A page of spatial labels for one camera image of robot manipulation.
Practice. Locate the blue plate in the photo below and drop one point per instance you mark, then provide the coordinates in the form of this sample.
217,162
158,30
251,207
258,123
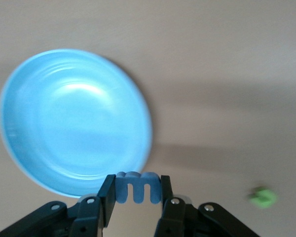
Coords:
74,118

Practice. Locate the blue foam letter m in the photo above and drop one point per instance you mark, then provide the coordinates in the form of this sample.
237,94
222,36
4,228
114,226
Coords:
138,181

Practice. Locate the green foam letter n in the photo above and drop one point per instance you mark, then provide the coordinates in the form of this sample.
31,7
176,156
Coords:
264,197

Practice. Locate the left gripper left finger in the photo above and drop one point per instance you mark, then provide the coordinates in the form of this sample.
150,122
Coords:
88,217

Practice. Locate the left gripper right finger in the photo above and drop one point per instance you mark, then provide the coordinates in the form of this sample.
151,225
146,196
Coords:
182,217

